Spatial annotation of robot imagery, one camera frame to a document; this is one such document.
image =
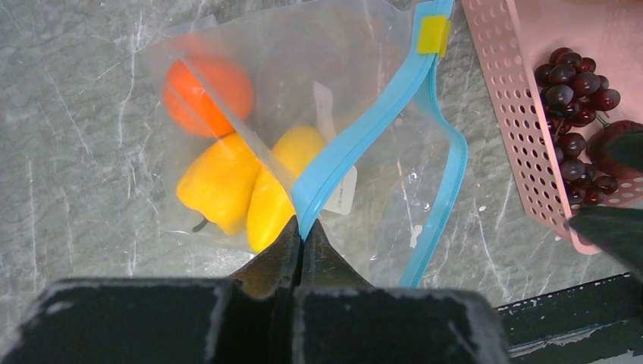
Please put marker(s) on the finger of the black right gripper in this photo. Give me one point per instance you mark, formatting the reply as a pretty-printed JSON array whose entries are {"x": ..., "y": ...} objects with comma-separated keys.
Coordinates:
[
  {"x": 626, "y": 149},
  {"x": 616, "y": 231}
]

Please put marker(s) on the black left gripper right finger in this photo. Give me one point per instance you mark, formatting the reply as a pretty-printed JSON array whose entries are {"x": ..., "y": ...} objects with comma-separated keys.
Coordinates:
[{"x": 322, "y": 267}]

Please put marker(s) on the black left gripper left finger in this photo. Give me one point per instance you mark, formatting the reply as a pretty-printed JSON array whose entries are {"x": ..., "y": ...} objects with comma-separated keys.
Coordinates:
[{"x": 278, "y": 266}]

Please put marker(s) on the yellow mango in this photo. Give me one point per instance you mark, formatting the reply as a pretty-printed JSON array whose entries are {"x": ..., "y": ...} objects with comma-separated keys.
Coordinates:
[{"x": 270, "y": 208}]

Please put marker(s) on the yellow bell pepper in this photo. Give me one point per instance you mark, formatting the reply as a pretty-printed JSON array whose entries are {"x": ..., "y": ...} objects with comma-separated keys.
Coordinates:
[{"x": 219, "y": 183}]

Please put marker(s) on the clear zip top bag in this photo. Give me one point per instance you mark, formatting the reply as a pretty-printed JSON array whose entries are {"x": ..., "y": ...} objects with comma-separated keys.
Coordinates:
[{"x": 364, "y": 74}]

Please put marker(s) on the orange fruit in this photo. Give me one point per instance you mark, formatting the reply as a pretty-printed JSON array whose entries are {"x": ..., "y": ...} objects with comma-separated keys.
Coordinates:
[{"x": 189, "y": 105}]

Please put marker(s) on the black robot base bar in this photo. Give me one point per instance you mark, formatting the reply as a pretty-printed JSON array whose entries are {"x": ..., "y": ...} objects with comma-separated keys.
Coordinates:
[{"x": 599, "y": 320}]

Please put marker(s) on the dark red round fruit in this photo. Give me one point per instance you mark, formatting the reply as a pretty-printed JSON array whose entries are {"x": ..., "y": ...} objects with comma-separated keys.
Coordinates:
[{"x": 597, "y": 150}]

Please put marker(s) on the dark purple grape bunch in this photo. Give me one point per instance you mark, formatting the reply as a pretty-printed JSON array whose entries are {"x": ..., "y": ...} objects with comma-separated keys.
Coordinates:
[{"x": 572, "y": 95}]

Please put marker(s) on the pink perforated plastic basket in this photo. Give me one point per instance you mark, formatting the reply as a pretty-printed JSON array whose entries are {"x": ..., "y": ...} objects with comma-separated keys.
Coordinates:
[{"x": 512, "y": 38}]

